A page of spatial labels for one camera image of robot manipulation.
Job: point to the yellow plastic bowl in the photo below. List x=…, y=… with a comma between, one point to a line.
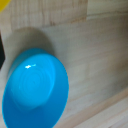
x=3, y=4

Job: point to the blue plastic bowl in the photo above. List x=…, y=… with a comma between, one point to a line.
x=33, y=90

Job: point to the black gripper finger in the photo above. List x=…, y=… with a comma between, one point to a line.
x=1, y=51

